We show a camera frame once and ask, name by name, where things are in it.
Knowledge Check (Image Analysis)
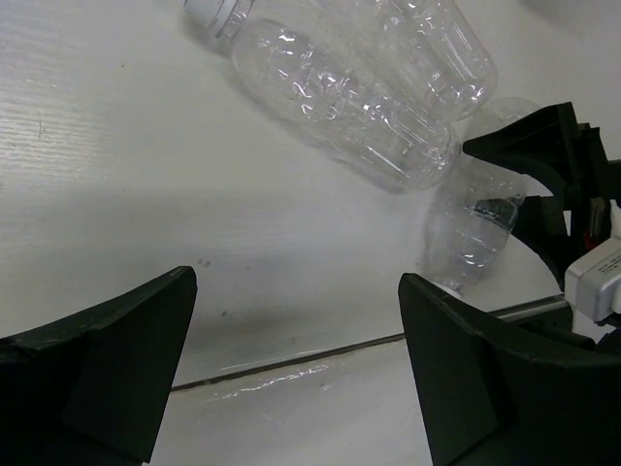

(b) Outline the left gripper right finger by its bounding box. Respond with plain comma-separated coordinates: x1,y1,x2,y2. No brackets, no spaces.
398,274,620,465

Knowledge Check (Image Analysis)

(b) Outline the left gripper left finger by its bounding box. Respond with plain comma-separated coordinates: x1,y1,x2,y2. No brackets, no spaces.
1,266,197,465

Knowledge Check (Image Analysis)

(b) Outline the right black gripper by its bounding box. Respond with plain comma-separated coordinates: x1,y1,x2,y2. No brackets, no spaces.
463,102,620,291

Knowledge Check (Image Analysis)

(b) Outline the clear bottle pointing down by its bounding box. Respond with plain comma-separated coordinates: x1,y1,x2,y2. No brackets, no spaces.
424,96,539,297

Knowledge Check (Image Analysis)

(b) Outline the clear bottle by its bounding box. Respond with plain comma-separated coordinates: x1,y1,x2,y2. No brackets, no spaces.
183,1,460,193
310,0,500,122

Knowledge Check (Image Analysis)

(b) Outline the aluminium frame rail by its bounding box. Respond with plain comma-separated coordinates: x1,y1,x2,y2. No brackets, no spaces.
489,295,568,322

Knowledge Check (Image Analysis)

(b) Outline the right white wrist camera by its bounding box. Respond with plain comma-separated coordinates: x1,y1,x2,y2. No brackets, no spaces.
564,200,620,328

